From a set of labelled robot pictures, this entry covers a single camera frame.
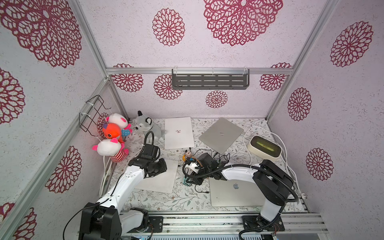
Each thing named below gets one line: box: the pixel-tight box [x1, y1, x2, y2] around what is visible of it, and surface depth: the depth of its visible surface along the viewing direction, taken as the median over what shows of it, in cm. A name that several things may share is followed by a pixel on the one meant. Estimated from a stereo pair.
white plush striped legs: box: [92, 138, 129, 163], surface depth 82 cm
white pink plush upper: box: [106, 113, 129, 129], surface depth 97 cm
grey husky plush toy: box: [134, 110, 168, 144], surface depth 96 cm
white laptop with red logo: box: [164, 117, 195, 150], surface depth 112 cm
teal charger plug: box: [184, 162, 200, 176], surface depth 80 cm
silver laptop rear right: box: [198, 117, 244, 155], surface depth 113 cm
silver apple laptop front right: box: [209, 177, 265, 207], surface depth 84 cm
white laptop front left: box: [135, 159, 179, 194], surface depth 89 cm
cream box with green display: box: [247, 135, 282, 162], surface depth 99 cm
